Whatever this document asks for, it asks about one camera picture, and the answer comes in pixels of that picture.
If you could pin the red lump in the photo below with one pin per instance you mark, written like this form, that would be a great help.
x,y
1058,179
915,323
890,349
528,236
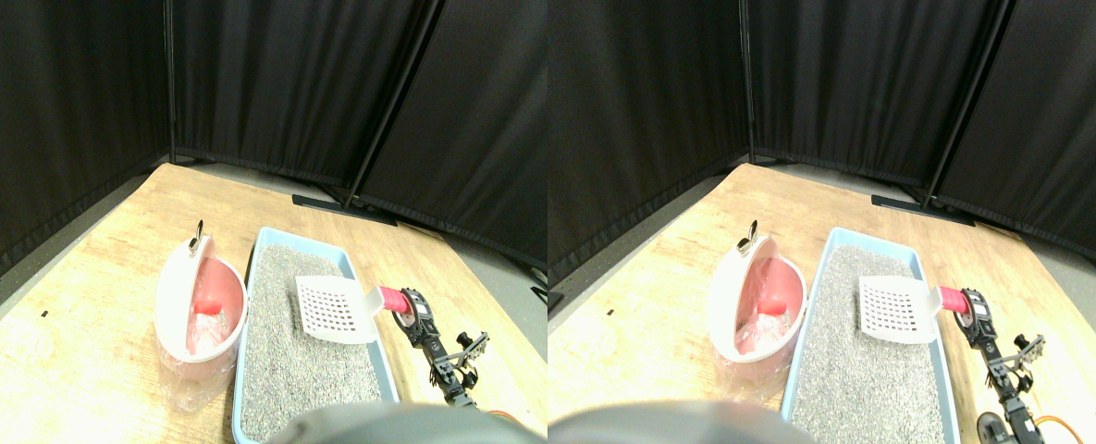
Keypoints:
x,y
772,306
207,306

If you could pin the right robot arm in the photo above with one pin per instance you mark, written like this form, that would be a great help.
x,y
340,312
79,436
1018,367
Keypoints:
x,y
1010,398
444,375

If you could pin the black curtain stand foot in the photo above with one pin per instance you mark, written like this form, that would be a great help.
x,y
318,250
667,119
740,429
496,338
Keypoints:
x,y
922,210
540,291
344,209

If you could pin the blue litter tray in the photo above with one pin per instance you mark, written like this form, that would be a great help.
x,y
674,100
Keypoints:
x,y
843,388
279,379

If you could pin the white bin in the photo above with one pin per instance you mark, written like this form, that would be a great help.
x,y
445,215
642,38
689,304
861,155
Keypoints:
x,y
728,305
176,305

